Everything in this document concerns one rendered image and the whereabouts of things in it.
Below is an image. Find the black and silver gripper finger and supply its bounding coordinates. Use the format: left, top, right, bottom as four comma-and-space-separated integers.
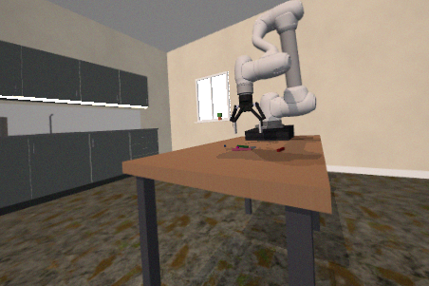
230, 105, 244, 134
246, 102, 266, 133

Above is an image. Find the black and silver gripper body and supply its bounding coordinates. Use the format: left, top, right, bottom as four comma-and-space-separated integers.
239, 94, 253, 112

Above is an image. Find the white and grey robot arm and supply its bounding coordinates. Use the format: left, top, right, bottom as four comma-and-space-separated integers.
234, 0, 316, 129

